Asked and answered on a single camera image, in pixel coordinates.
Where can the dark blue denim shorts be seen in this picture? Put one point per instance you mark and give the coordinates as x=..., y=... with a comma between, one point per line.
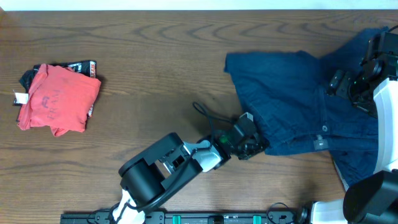
x=286, y=94

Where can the folded red t-shirt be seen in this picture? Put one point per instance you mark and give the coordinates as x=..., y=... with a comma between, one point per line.
x=60, y=99

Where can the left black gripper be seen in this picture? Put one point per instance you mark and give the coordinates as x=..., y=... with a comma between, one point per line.
x=252, y=144

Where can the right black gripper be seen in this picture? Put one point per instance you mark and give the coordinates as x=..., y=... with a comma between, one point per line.
x=341, y=83

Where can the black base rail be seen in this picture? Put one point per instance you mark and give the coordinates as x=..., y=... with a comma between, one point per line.
x=187, y=218

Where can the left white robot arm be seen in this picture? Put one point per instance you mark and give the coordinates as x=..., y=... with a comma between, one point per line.
x=157, y=173

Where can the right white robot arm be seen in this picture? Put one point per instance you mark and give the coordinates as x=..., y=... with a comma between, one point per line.
x=374, y=198

